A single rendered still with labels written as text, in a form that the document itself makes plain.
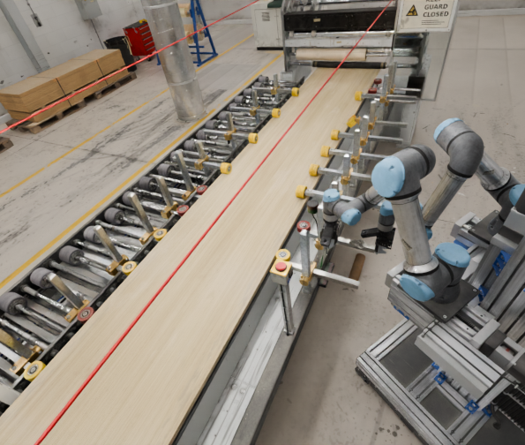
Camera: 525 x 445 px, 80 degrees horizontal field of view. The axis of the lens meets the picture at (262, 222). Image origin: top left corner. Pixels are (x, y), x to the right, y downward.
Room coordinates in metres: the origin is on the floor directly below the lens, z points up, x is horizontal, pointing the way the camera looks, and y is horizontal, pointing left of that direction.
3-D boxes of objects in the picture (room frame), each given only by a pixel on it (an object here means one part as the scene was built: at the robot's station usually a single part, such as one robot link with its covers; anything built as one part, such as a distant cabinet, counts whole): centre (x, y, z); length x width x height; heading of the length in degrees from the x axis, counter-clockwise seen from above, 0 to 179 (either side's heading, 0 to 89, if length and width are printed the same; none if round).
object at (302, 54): (3.70, -1.27, 1.05); 1.43 x 0.12 x 0.12; 57
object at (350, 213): (1.00, -0.39, 1.25); 0.11 x 0.11 x 0.08; 25
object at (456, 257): (0.68, -0.67, 1.21); 0.13 x 0.12 x 0.14; 115
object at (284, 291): (0.78, -0.04, 0.93); 0.05 x 0.04 x 0.45; 147
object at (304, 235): (1.00, -0.18, 0.93); 0.03 x 0.03 x 0.48; 57
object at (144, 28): (9.50, 2.21, 0.41); 0.76 x 0.48 x 0.81; 154
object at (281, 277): (0.79, -0.04, 1.18); 0.07 x 0.07 x 0.08; 57
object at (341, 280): (1.01, -0.25, 0.83); 0.43 x 0.03 x 0.04; 57
